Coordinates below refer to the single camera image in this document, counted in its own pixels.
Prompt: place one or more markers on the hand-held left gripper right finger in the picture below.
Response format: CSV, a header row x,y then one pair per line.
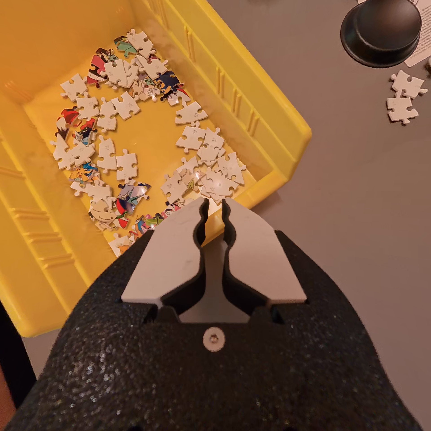
x,y
262,266

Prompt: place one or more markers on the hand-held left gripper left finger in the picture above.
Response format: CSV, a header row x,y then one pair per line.
x,y
168,262

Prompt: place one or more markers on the pile of colourful puzzle pieces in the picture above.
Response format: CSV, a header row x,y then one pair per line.
x,y
124,107

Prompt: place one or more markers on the yellow plastic bin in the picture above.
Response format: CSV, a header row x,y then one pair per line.
x,y
50,50

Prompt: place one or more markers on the white curved puzzle piece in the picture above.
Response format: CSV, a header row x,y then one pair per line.
x,y
400,109
407,84

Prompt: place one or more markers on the black round puzzle stand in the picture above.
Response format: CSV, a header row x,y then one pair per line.
x,y
380,30

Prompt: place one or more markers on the white instruction leaflet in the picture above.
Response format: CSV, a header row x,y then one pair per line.
x,y
421,54

